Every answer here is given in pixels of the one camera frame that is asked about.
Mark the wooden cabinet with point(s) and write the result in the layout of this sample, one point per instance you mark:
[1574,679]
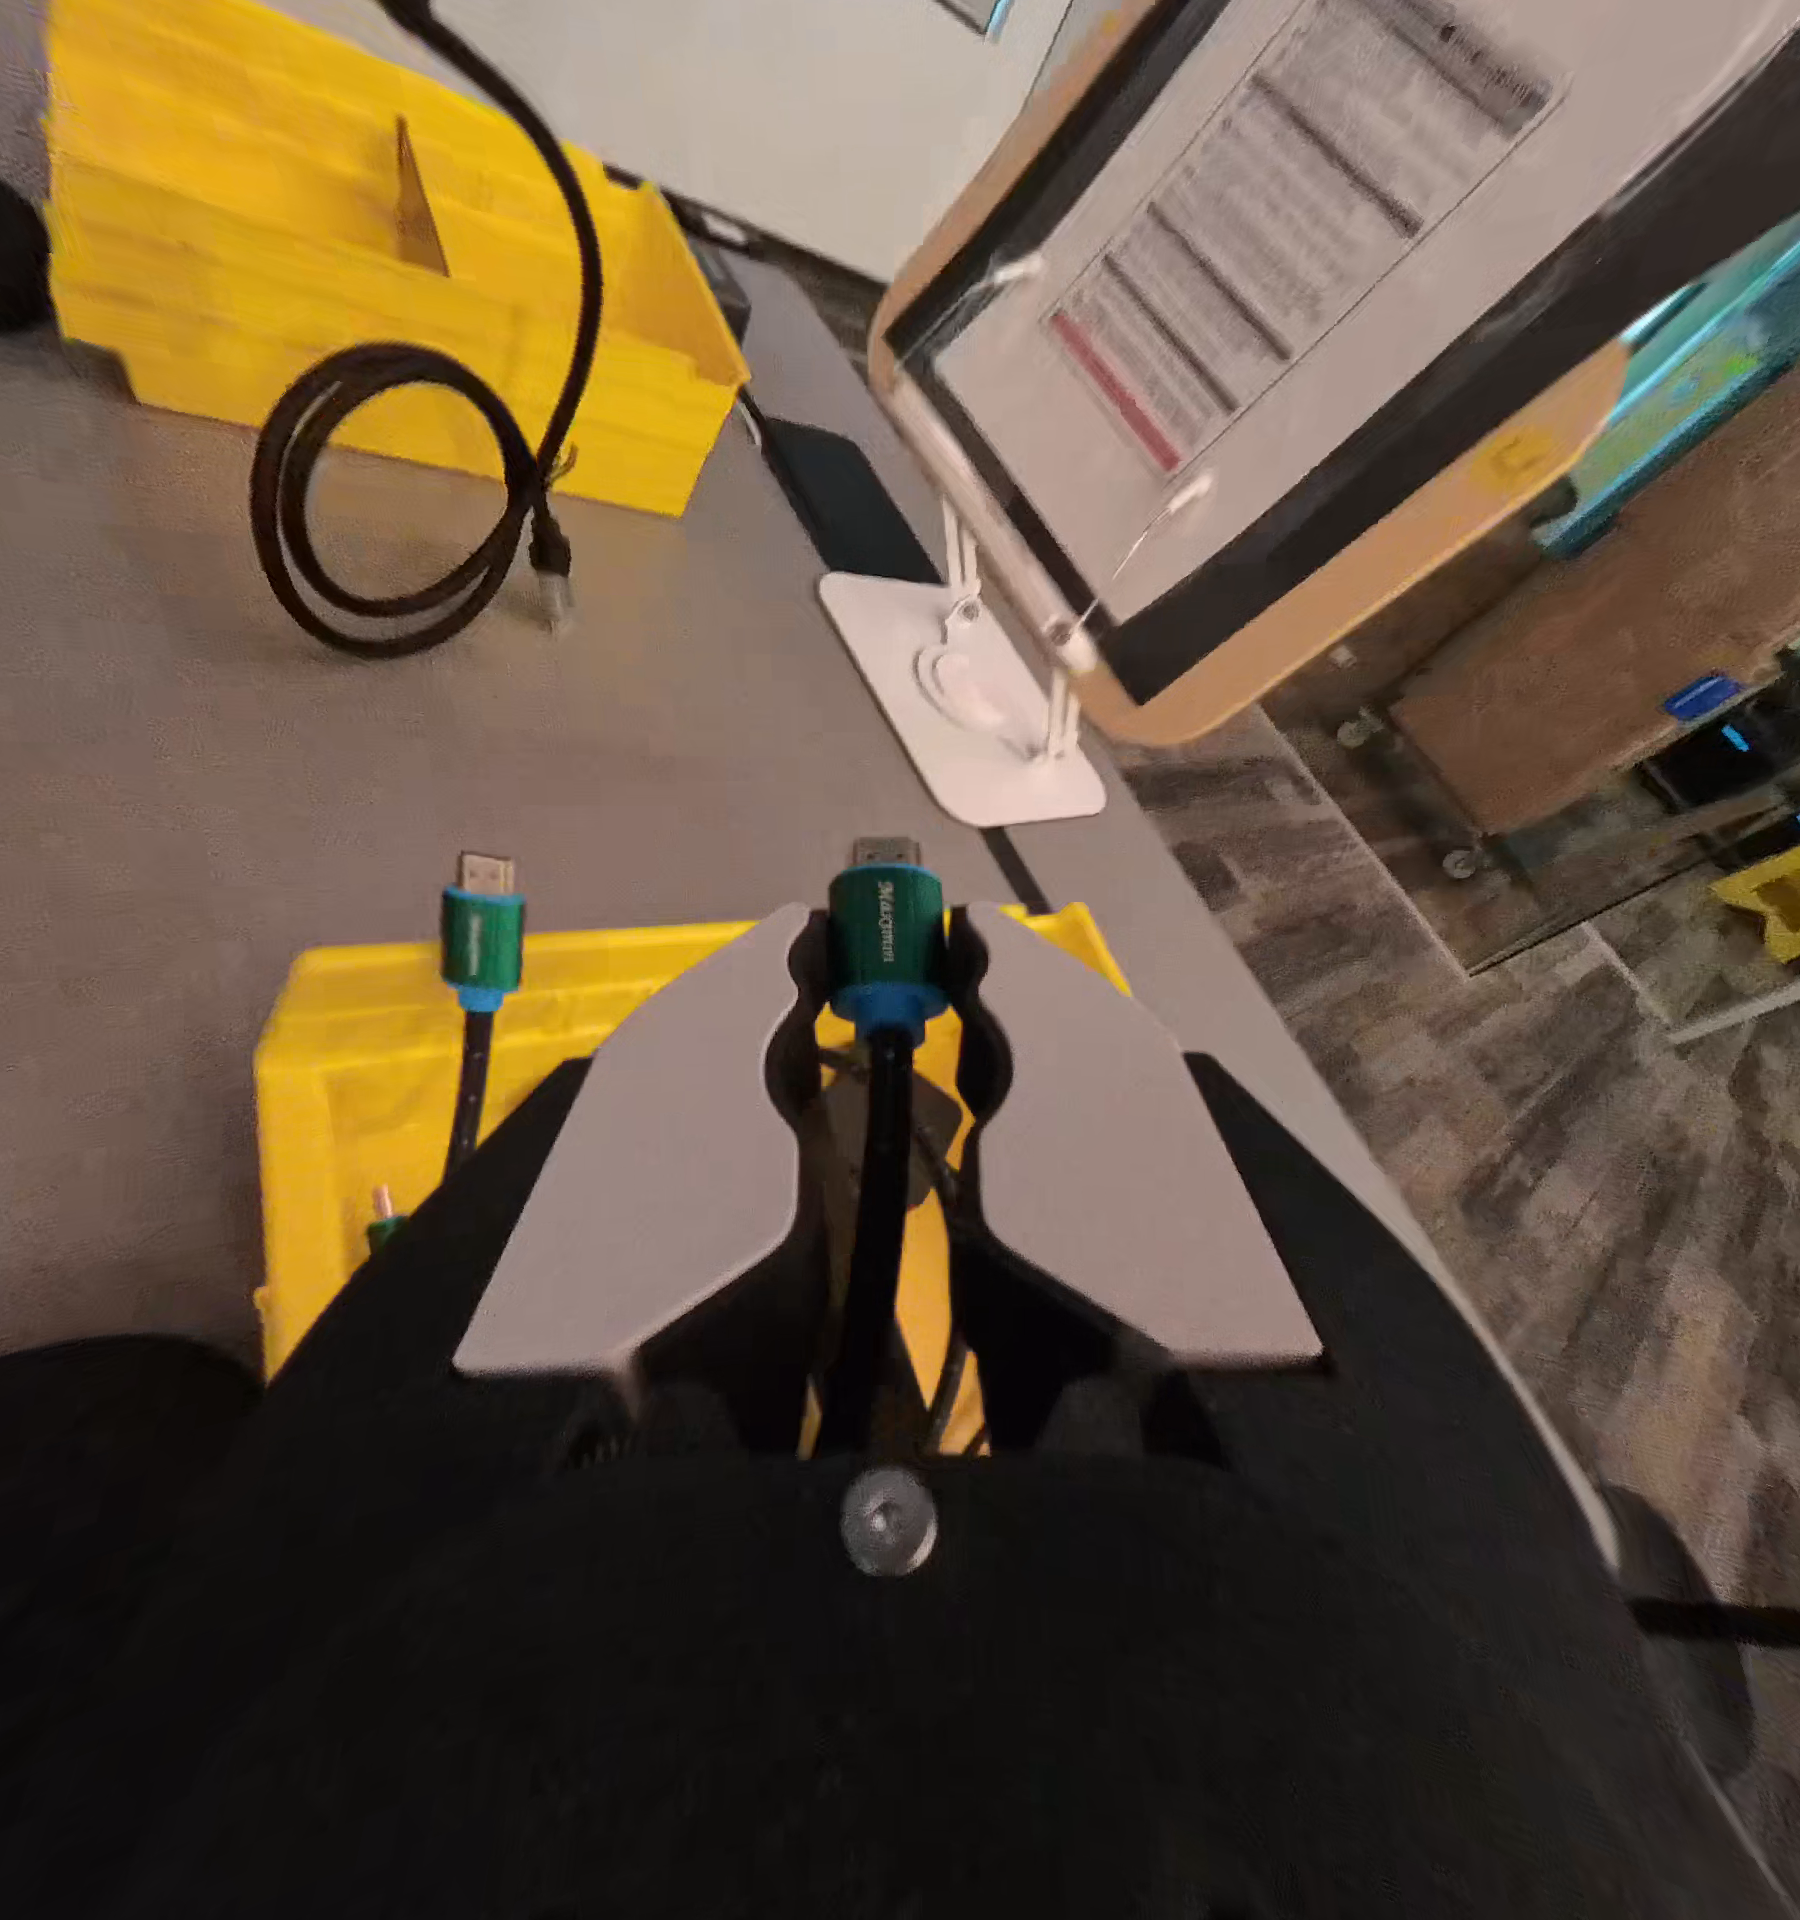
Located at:
[1664,601]

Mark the small yellow bin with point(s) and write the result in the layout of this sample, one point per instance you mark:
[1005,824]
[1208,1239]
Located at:
[1778,902]

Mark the yellow plastic bin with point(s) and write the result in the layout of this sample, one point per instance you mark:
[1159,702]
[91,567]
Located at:
[346,1079]
[239,270]

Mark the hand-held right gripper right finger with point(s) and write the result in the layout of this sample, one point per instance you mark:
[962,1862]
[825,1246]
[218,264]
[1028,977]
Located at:
[1140,1186]

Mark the wood-framed sign board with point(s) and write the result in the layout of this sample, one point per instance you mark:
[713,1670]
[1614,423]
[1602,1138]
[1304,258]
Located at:
[1290,224]

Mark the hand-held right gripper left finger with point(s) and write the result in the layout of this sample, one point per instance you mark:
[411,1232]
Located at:
[647,1186]

